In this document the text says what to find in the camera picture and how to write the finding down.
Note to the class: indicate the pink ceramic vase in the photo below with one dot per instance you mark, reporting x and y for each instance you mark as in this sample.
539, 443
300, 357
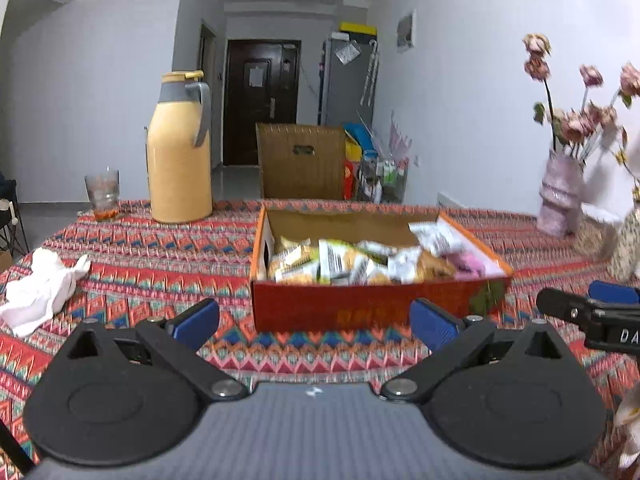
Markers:
561, 192

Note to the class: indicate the white wall panel box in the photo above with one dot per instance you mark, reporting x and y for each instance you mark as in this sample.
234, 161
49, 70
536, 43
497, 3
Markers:
406, 32

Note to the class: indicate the red gift bag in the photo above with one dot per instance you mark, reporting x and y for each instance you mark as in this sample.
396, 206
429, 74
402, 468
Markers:
350, 179

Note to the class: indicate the white crumpled cloth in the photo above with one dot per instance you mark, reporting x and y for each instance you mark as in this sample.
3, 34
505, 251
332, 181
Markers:
38, 297

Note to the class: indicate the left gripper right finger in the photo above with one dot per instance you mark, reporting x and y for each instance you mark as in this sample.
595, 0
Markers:
455, 343

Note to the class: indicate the white snack packet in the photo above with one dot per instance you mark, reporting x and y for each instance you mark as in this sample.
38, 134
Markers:
436, 238

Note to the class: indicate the yellow thermos jug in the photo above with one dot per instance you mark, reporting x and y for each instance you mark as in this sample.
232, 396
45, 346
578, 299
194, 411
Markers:
177, 149

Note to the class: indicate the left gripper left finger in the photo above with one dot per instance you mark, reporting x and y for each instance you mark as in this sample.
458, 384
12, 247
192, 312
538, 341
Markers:
173, 345

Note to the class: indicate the lime green snack packet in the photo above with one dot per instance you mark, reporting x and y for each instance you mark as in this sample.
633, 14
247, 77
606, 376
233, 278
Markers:
342, 263

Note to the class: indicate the floral slim vase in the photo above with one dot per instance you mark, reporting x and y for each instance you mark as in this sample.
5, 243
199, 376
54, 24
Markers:
625, 256

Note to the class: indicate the wire storage cart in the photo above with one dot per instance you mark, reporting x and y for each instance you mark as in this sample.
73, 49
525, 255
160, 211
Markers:
381, 180

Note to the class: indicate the patterned red tablecloth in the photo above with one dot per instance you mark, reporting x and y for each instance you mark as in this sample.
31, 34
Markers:
141, 268

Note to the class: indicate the black folding chair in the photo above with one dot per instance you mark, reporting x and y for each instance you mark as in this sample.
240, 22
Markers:
13, 235

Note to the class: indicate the dark entrance door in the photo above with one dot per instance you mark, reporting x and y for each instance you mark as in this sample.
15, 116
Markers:
261, 88

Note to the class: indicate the grey refrigerator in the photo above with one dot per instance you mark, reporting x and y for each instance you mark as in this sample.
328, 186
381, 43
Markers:
347, 80

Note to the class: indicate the pink snack packet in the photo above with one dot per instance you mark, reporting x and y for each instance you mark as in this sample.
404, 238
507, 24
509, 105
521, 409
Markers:
471, 267

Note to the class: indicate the red cardboard snack box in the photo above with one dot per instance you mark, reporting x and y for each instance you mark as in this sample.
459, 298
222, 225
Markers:
284, 275

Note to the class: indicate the yellow box on fridge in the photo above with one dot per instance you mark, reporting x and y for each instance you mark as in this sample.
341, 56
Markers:
358, 29

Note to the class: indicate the small orange cracker packet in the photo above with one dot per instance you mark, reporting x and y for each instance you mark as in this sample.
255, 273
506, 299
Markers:
430, 268

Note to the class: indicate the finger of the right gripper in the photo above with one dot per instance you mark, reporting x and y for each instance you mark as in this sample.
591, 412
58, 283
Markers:
611, 293

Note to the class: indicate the woven tissue box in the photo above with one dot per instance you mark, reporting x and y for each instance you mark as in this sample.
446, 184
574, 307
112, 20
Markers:
596, 232

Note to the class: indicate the glass cup with drink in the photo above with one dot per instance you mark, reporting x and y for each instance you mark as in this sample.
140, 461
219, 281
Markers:
103, 194

